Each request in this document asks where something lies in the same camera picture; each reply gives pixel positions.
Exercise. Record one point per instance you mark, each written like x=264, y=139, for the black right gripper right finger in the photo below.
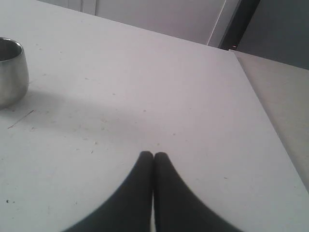
x=177, y=208

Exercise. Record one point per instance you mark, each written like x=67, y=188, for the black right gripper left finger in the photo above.
x=129, y=208

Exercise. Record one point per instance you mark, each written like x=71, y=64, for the shiny metal cup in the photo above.
x=14, y=77

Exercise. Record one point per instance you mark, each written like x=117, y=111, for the dark door frame post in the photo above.
x=238, y=24

